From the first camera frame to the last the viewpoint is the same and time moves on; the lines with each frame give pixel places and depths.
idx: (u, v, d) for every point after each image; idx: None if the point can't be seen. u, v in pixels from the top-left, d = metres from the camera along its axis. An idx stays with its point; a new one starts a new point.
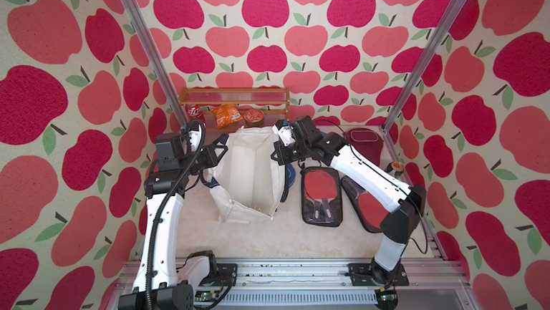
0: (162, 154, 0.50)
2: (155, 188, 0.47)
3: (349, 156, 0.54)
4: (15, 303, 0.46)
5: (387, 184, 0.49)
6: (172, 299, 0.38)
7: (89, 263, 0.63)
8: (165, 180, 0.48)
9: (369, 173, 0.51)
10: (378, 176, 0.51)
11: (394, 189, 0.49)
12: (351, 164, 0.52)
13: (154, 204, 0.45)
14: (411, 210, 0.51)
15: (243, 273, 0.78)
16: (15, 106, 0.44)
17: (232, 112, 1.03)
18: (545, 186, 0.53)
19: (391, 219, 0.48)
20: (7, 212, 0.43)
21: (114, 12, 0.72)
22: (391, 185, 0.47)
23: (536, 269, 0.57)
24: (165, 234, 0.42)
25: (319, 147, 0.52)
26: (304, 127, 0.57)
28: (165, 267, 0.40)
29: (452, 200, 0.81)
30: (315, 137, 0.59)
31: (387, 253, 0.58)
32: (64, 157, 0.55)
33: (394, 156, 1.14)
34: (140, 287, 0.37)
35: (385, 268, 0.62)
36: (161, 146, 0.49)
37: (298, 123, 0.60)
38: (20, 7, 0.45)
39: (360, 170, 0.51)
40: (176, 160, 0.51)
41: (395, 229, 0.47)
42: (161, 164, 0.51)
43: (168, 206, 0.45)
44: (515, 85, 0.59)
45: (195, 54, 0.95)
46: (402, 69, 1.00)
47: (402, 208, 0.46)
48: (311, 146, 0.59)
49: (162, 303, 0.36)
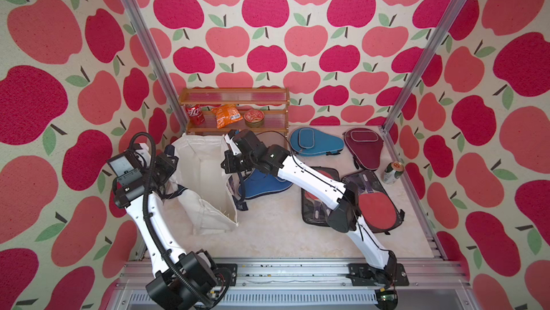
0: (121, 170, 0.51)
2: (131, 197, 0.47)
3: (292, 166, 0.59)
4: (15, 304, 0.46)
5: (325, 187, 0.56)
6: (198, 261, 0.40)
7: (89, 263, 0.62)
8: (136, 187, 0.49)
9: (311, 180, 0.57)
10: (317, 181, 0.57)
11: (333, 190, 0.56)
12: (294, 173, 0.57)
13: (135, 207, 0.46)
14: (346, 205, 0.60)
15: (243, 273, 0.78)
16: (15, 106, 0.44)
17: (232, 112, 1.03)
18: (545, 187, 0.53)
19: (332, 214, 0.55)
20: (6, 212, 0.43)
21: (114, 12, 0.72)
22: (330, 187, 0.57)
23: (536, 268, 0.56)
24: (160, 222, 0.45)
25: (265, 162, 0.59)
26: (249, 142, 0.59)
28: (175, 244, 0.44)
29: (452, 201, 0.81)
30: (261, 151, 0.62)
31: (367, 250, 0.61)
32: (64, 157, 0.55)
33: (394, 156, 1.14)
34: (161, 269, 0.39)
35: (377, 265, 0.63)
36: (117, 163, 0.51)
37: (242, 139, 0.60)
38: (20, 7, 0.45)
39: (304, 177, 0.57)
40: (137, 170, 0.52)
41: (338, 222, 0.53)
42: (123, 179, 0.52)
43: (152, 202, 0.47)
44: (515, 85, 0.59)
45: (195, 54, 0.95)
46: (402, 69, 1.00)
47: (340, 206, 0.53)
48: (258, 161, 0.61)
49: (190, 268, 0.39)
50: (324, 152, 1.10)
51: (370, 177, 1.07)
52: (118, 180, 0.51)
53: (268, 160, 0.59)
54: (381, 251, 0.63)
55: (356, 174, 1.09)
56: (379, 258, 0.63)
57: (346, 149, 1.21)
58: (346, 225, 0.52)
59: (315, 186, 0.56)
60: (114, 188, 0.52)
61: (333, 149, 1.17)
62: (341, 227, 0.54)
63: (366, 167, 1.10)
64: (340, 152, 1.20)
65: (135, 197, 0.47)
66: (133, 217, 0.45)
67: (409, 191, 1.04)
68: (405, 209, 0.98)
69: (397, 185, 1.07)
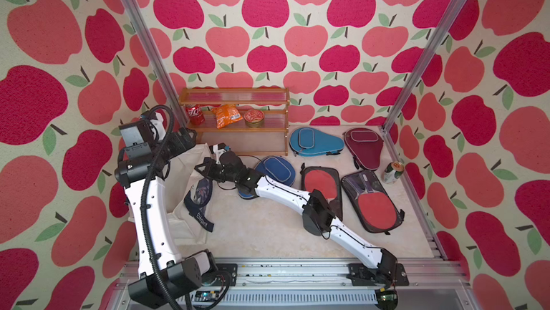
0: (131, 140, 0.47)
2: (131, 175, 0.43)
3: (265, 183, 0.71)
4: (15, 304, 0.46)
5: (293, 197, 0.66)
6: (184, 272, 0.39)
7: (89, 263, 0.62)
8: (140, 166, 0.44)
9: (281, 192, 0.68)
10: (286, 193, 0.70)
11: (299, 199, 0.66)
12: (267, 189, 0.69)
13: (134, 191, 0.42)
14: (311, 211, 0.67)
15: (243, 273, 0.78)
16: (16, 106, 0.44)
17: (232, 112, 1.03)
18: (545, 186, 0.53)
19: (304, 220, 0.60)
20: (6, 212, 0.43)
21: (114, 12, 0.72)
22: (296, 197, 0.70)
23: (536, 268, 0.56)
24: (155, 218, 0.41)
25: (245, 184, 0.72)
26: (235, 164, 0.68)
28: (166, 248, 0.40)
29: (452, 201, 0.81)
30: (243, 174, 0.72)
31: (354, 252, 0.65)
32: (64, 157, 0.55)
33: (394, 156, 1.14)
34: (146, 272, 0.37)
35: (370, 265, 0.65)
36: (129, 132, 0.46)
37: (233, 163, 0.69)
38: (20, 7, 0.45)
39: (274, 192, 0.68)
40: (147, 145, 0.48)
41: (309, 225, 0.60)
42: (130, 152, 0.47)
43: (152, 190, 0.42)
44: (515, 85, 0.59)
45: (195, 54, 0.95)
46: (402, 69, 1.00)
47: (306, 212, 0.62)
48: (239, 182, 0.72)
49: (175, 277, 0.37)
50: (324, 152, 1.10)
51: (370, 177, 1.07)
52: (125, 150, 0.47)
53: (248, 184, 0.71)
54: (369, 250, 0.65)
55: (356, 174, 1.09)
56: (370, 258, 0.66)
57: (346, 149, 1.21)
58: (316, 226, 0.62)
59: (285, 197, 0.66)
60: (120, 159, 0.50)
61: (333, 149, 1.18)
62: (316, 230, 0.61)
63: (366, 167, 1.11)
64: (340, 152, 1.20)
65: (137, 176, 0.43)
66: (131, 202, 0.41)
67: (409, 190, 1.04)
68: (405, 209, 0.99)
69: (397, 185, 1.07)
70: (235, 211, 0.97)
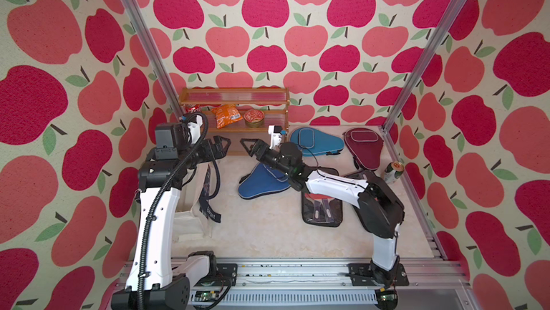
0: (162, 142, 0.47)
2: (150, 180, 0.43)
3: (316, 176, 0.66)
4: (15, 303, 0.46)
5: (347, 185, 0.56)
6: (165, 301, 0.37)
7: (89, 263, 0.63)
8: (160, 172, 0.43)
9: (334, 184, 0.60)
10: (339, 182, 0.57)
11: (354, 187, 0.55)
12: (319, 182, 0.63)
13: (147, 197, 0.42)
14: (371, 200, 0.54)
15: (243, 273, 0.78)
16: (15, 106, 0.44)
17: (232, 112, 1.03)
18: (545, 186, 0.53)
19: (364, 214, 0.49)
20: (7, 212, 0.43)
21: (114, 12, 0.72)
22: (351, 185, 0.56)
23: (536, 269, 0.57)
24: (157, 232, 0.40)
25: (298, 180, 0.68)
26: (295, 158, 0.63)
28: (157, 269, 0.38)
29: (452, 201, 0.81)
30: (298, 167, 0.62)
31: (382, 250, 0.57)
32: (64, 157, 0.55)
33: (394, 156, 1.14)
34: (132, 286, 0.36)
35: (382, 268, 0.63)
36: (162, 134, 0.46)
37: (293, 157, 0.63)
38: (20, 7, 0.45)
39: (327, 184, 0.61)
40: (175, 150, 0.48)
41: (375, 220, 0.48)
42: (160, 153, 0.48)
43: (163, 202, 0.41)
44: (515, 85, 0.59)
45: (195, 54, 0.95)
46: (402, 69, 1.00)
47: (364, 200, 0.51)
48: (292, 175, 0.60)
49: (155, 303, 0.35)
50: (324, 152, 1.10)
51: None
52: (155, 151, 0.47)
53: (301, 180, 0.67)
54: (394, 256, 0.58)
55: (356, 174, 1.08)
56: (390, 261, 0.58)
57: (346, 149, 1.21)
58: (382, 221, 0.49)
59: (337, 187, 0.58)
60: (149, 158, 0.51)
61: (333, 149, 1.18)
62: (382, 229, 0.48)
63: (366, 167, 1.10)
64: (340, 152, 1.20)
65: (155, 182, 0.43)
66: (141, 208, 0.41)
67: (409, 190, 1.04)
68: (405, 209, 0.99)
69: (397, 185, 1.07)
70: (235, 211, 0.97)
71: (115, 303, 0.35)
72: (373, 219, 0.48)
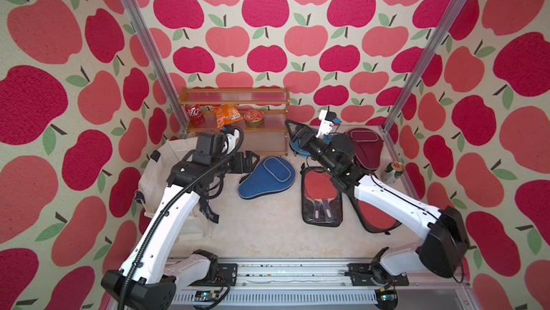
0: (200, 147, 0.50)
2: (177, 177, 0.46)
3: (370, 184, 0.56)
4: (15, 303, 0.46)
5: (412, 208, 0.49)
6: (144, 298, 0.36)
7: (89, 263, 0.63)
8: (187, 175, 0.47)
9: (392, 200, 0.51)
10: (401, 201, 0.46)
11: (422, 213, 0.47)
12: (372, 191, 0.54)
13: (169, 192, 0.45)
14: (444, 235, 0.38)
15: (243, 273, 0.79)
16: (15, 106, 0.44)
17: (232, 112, 1.03)
18: (545, 186, 0.53)
19: (423, 245, 0.46)
20: (6, 212, 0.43)
21: (114, 12, 0.72)
22: (418, 209, 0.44)
23: (536, 269, 0.57)
24: (165, 228, 0.41)
25: (344, 180, 0.59)
26: (346, 156, 0.53)
28: (150, 264, 0.39)
29: (452, 201, 0.81)
30: (345, 167, 0.55)
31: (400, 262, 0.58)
32: (64, 157, 0.55)
33: (394, 156, 1.14)
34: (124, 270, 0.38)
35: (387, 270, 0.62)
36: (203, 139, 0.50)
37: (344, 151, 0.54)
38: (20, 7, 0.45)
39: (383, 197, 0.52)
40: (209, 158, 0.51)
41: (434, 257, 0.43)
42: (196, 157, 0.51)
43: (180, 202, 0.44)
44: (515, 85, 0.59)
45: (195, 54, 0.95)
46: (402, 69, 1.00)
47: (432, 232, 0.44)
48: (338, 175, 0.62)
49: (135, 296, 0.36)
50: None
51: None
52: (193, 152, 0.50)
53: (348, 180, 0.59)
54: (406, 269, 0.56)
55: None
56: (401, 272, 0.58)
57: None
58: (446, 264, 0.41)
59: (396, 205, 0.50)
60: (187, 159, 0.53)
61: None
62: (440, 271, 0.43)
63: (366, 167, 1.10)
64: None
65: (180, 182, 0.46)
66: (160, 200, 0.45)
67: (409, 190, 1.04)
68: None
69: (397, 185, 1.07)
70: (235, 211, 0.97)
71: (105, 280, 0.37)
72: (432, 255, 0.43)
